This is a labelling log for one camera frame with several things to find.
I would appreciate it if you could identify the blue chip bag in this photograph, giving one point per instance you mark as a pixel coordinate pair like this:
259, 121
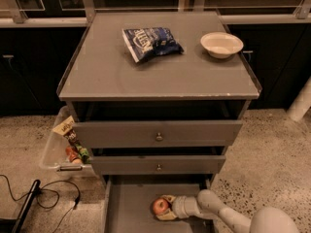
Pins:
144, 43

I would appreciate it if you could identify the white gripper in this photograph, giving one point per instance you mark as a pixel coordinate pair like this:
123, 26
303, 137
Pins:
179, 206

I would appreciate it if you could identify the red apple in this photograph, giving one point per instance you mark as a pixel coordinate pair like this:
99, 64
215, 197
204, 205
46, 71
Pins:
160, 205

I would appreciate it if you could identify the top grey drawer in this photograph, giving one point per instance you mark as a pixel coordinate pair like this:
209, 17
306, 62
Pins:
157, 134

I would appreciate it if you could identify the bottom grey drawer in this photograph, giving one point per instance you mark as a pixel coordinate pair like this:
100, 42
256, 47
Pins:
129, 203

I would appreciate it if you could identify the clear plastic bin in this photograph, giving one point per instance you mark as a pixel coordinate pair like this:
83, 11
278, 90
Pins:
54, 156

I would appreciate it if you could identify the white bowl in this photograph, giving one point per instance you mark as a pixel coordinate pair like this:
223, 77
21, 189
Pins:
221, 45

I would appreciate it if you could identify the middle grey drawer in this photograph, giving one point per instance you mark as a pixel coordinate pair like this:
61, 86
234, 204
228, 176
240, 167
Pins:
158, 164

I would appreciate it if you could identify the black device on floor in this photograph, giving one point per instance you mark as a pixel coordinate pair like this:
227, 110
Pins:
13, 225

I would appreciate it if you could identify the snack packet in bin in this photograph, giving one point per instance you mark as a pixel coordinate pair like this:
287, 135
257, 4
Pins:
66, 130

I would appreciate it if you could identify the grey drawer cabinet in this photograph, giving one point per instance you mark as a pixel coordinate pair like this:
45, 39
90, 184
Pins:
104, 83

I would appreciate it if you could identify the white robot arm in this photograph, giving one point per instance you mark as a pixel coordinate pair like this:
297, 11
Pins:
266, 184

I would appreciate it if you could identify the grey drawer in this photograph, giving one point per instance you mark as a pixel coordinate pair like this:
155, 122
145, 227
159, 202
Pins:
129, 203
158, 164
157, 134

